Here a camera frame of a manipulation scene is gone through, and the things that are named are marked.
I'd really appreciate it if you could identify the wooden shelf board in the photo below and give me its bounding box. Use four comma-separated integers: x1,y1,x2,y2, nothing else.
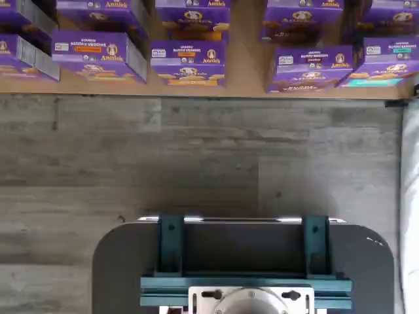
0,0,419,101

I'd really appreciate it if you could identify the white mounting plate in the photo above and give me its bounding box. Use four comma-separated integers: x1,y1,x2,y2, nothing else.
188,286,316,314

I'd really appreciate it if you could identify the dark gray cart plate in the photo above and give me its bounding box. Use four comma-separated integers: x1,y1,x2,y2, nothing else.
92,217,395,314

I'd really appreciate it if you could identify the white backdrop sheet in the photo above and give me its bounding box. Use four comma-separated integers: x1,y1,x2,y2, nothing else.
399,97,419,314

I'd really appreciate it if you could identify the teal metal mounting frame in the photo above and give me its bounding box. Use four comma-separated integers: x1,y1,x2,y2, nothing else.
139,214,353,309

